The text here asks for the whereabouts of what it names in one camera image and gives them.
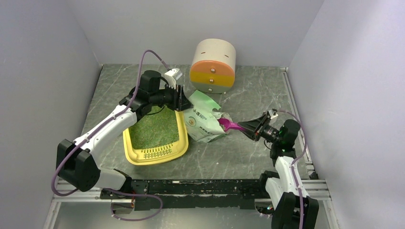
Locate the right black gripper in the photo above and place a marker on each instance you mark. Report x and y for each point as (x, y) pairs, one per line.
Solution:
(255, 124)

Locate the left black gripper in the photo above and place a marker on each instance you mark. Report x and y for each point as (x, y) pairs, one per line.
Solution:
(183, 103)

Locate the magenta plastic scoop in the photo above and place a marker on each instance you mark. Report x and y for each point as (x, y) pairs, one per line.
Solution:
(227, 125)

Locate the green cat litter bag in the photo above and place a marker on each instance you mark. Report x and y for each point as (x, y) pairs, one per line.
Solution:
(202, 120)

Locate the yellow litter box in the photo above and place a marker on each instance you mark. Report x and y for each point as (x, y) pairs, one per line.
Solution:
(161, 154)

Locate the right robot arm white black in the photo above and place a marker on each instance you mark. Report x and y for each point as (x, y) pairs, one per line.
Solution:
(293, 206)

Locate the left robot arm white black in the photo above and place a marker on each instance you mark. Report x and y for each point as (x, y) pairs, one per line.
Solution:
(77, 161)

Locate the round cream drawer cabinet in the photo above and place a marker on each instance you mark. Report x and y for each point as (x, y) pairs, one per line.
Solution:
(213, 67)

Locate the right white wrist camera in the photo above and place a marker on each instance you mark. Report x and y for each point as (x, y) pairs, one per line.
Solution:
(273, 115)

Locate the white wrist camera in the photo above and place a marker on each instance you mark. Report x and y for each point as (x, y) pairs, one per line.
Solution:
(171, 76)
(273, 115)

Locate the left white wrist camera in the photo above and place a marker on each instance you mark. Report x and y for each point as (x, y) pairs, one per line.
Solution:
(171, 76)

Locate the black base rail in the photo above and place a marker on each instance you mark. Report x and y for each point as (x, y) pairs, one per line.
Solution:
(196, 193)

